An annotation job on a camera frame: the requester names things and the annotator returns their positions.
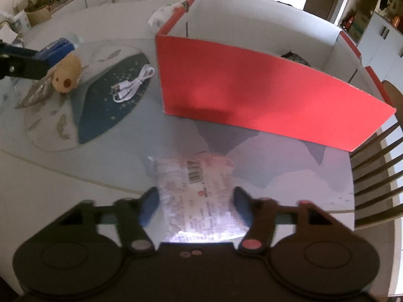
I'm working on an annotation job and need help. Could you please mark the silver foil snack bag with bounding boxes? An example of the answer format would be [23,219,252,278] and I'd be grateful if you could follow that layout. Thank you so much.
[15,71,55,109]

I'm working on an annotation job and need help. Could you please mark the tan spotted plush toy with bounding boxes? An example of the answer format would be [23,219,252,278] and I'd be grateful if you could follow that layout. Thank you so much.
[52,53,81,93]

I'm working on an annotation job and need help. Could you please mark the white pink printed snack packet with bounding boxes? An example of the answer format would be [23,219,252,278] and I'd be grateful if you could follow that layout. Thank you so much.
[152,153,247,243]

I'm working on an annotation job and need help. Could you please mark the white usb cable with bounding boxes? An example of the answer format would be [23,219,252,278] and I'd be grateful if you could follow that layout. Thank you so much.
[111,63,156,103]

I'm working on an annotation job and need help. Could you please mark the white green plastic bag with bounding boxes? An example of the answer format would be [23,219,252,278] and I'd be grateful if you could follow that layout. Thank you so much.
[147,1,187,33]

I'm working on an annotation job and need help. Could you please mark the blue fish pattern table mat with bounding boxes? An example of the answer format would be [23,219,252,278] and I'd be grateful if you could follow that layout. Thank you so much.
[1,40,354,213]

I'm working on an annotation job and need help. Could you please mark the brown wooden chair right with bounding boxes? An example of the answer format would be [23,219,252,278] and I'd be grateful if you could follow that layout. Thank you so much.
[350,81,402,230]

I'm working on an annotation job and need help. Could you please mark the red cardboard box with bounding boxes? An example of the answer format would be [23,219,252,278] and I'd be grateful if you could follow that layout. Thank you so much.
[155,0,395,152]

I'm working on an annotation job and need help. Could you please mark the white wall cabinet unit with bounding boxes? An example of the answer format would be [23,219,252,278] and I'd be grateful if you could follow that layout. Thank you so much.
[327,0,403,86]

